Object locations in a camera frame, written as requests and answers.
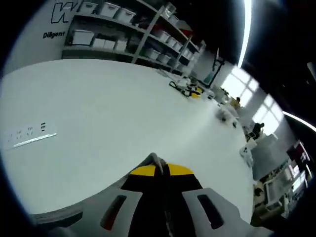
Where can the grey towel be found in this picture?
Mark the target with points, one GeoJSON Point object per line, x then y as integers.
{"type": "Point", "coordinates": [152, 159]}

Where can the white device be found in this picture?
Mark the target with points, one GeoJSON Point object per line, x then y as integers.
{"type": "Point", "coordinates": [247, 153]}

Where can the grey monitor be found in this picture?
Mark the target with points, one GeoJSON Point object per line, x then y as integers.
{"type": "Point", "coordinates": [269, 158]}

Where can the pile of small tools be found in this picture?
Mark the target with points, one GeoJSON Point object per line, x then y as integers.
{"type": "Point", "coordinates": [190, 90]}

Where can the white power strip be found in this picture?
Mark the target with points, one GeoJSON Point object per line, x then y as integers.
{"type": "Point", "coordinates": [29, 135]}

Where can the black tripod stand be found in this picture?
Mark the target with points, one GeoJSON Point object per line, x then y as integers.
{"type": "Point", "coordinates": [215, 66]}

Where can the grey metal shelf rack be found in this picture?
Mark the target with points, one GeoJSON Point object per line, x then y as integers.
{"type": "Point", "coordinates": [145, 37]}

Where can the row of white storage bins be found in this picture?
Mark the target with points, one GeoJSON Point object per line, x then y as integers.
{"type": "Point", "coordinates": [82, 38]}

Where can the ceiling light strip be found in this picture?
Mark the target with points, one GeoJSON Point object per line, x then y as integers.
{"type": "Point", "coordinates": [245, 32]}

